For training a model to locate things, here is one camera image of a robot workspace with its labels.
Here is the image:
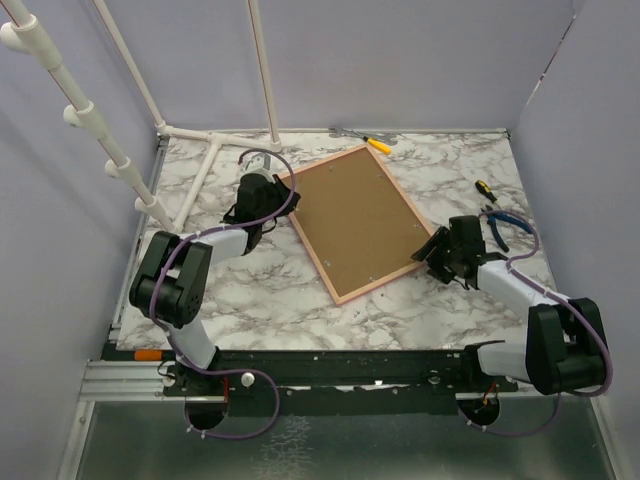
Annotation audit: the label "pink picture frame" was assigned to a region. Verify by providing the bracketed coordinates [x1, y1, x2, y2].
[281, 145, 435, 305]

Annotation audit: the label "purple cable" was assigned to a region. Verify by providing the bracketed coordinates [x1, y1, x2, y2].
[149, 148, 296, 441]
[462, 209, 616, 436]

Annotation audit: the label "yellow handled screwdriver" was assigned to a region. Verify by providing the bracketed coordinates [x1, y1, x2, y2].
[363, 137, 391, 155]

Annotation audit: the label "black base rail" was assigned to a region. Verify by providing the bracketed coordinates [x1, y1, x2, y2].
[164, 350, 517, 417]

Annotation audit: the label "white pvc pipe rack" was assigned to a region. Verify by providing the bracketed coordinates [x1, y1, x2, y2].
[0, 0, 284, 242]

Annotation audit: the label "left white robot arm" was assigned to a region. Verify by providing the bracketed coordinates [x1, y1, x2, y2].
[129, 173, 300, 395]

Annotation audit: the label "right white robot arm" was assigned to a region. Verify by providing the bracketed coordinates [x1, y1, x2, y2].
[411, 216, 613, 396]

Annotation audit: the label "silver wrench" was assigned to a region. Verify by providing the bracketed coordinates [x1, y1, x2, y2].
[328, 127, 398, 146]

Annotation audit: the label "blue handled pliers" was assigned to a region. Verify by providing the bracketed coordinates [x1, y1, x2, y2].
[480, 203, 535, 253]

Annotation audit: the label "black yellow screwdriver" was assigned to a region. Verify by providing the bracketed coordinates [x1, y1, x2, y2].
[474, 180, 498, 204]

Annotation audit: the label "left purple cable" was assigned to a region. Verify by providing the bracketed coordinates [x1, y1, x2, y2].
[149, 148, 296, 441]

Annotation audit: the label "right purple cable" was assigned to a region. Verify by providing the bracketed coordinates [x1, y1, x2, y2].
[462, 209, 616, 436]

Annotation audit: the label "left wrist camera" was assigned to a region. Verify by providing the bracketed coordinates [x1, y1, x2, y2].
[243, 152, 271, 178]

